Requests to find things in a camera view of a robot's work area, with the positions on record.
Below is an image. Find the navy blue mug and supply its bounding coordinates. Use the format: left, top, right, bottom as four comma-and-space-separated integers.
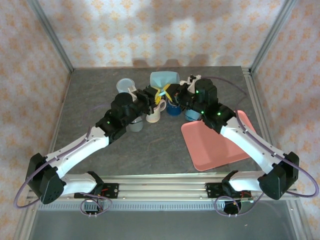
166, 99, 182, 117

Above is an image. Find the large beige pink mug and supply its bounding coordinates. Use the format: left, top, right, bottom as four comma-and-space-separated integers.
145, 98, 167, 124

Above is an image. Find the large pale blue mug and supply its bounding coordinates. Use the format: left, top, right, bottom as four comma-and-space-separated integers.
116, 77, 136, 99

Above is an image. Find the grey mug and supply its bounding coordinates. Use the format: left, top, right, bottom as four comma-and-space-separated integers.
128, 119, 144, 133

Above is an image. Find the pink plastic tray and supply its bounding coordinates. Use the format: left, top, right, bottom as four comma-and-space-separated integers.
180, 109, 257, 172

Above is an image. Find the grey metal panel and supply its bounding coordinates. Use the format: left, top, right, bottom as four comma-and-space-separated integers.
17, 209, 310, 240

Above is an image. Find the aluminium base rail beam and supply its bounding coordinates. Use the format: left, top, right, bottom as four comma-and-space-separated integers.
26, 174, 300, 202

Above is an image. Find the aluminium upright post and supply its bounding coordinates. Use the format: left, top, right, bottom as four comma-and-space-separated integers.
26, 0, 75, 73
249, 0, 300, 73

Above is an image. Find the grey slotted cable duct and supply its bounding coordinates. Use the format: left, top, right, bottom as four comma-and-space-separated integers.
37, 202, 294, 211

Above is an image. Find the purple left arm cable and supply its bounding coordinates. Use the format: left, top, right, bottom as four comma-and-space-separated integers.
12, 104, 113, 218

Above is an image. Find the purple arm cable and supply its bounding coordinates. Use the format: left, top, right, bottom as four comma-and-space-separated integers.
199, 75, 320, 218
12, 104, 113, 218

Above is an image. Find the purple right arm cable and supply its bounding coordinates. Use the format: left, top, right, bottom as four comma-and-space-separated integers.
199, 75, 320, 218

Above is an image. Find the aluminium frame leg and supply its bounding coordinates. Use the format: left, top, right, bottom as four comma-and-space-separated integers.
12, 199, 38, 240
286, 199, 314, 240

